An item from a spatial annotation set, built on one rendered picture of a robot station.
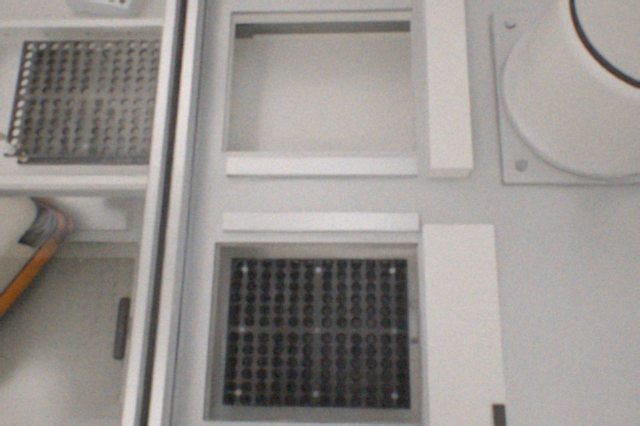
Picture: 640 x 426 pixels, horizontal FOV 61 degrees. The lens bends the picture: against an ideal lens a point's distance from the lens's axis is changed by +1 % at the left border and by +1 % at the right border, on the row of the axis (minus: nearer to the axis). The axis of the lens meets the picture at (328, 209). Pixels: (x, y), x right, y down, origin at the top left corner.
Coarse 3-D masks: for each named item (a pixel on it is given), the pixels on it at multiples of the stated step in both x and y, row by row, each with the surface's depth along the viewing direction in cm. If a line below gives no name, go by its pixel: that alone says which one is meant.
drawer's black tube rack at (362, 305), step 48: (240, 288) 71; (288, 288) 67; (336, 288) 67; (384, 288) 70; (288, 336) 66; (336, 336) 66; (384, 336) 69; (240, 384) 65; (288, 384) 67; (336, 384) 64; (384, 384) 64
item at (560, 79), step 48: (576, 0) 49; (624, 0) 42; (528, 48) 60; (576, 48) 49; (624, 48) 45; (528, 96) 61; (576, 96) 53; (624, 96) 48; (528, 144) 64; (576, 144) 59; (624, 144) 56
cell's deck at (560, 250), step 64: (256, 0) 73; (320, 0) 72; (384, 0) 72; (512, 0) 71; (256, 192) 66; (320, 192) 66; (384, 192) 65; (448, 192) 65; (512, 192) 64; (576, 192) 64; (192, 256) 64; (512, 256) 62; (576, 256) 62; (192, 320) 62; (512, 320) 61; (576, 320) 60; (192, 384) 61; (512, 384) 59; (576, 384) 59
